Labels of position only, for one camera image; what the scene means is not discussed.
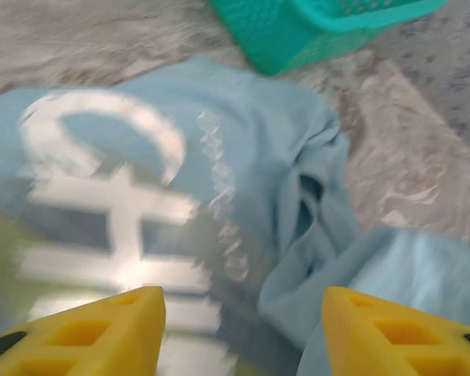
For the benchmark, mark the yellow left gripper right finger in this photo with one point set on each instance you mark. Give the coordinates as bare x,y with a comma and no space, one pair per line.
399,337

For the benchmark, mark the teal plastic basket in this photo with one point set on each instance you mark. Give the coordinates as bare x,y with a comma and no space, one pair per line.
282,39

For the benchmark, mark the light blue printed t-shirt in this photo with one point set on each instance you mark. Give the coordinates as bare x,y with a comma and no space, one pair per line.
239,137

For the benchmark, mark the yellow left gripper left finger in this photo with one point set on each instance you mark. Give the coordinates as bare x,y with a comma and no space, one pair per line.
82,337

